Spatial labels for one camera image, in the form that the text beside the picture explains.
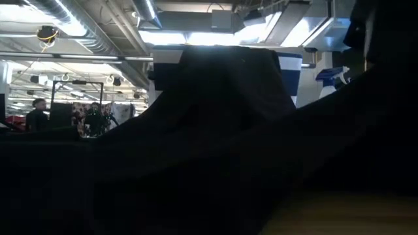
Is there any silver spiral air duct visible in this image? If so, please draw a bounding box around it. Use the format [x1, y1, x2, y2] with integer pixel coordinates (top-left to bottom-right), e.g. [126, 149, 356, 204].
[25, 0, 151, 89]

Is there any rectangular metal air duct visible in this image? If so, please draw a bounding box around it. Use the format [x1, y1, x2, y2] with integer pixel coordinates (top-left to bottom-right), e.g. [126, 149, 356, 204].
[280, 0, 357, 53]

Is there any navy white striped fabric bin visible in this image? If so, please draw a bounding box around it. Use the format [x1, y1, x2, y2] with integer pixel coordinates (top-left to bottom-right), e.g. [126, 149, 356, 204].
[152, 44, 304, 106]

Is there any black screen panel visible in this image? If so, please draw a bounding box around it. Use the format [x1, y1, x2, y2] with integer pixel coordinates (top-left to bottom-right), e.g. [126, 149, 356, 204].
[48, 102, 73, 130]

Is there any person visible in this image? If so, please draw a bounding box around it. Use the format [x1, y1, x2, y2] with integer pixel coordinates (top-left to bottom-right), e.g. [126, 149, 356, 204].
[84, 101, 107, 136]
[25, 97, 50, 131]

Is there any spray bottle with blue head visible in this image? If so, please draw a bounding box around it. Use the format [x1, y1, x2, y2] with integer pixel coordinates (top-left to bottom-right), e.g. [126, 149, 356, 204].
[315, 66, 351, 99]

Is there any white hanging cloth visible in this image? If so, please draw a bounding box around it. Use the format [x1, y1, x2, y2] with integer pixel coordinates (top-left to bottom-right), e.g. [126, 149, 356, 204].
[110, 102, 135, 127]

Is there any black background frame rig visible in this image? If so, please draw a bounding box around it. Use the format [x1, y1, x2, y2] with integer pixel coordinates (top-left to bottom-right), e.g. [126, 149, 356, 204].
[50, 80, 105, 131]

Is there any black T-shirt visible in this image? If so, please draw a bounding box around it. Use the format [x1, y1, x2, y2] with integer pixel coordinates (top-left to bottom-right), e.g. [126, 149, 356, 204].
[0, 45, 418, 235]

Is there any floral hanging cloth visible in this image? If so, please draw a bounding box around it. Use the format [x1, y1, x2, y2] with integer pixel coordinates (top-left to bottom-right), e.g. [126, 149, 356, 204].
[71, 102, 114, 136]

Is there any short round air duct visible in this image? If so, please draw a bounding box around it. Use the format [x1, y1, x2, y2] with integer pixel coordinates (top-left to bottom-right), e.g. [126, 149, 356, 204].
[132, 0, 163, 29]

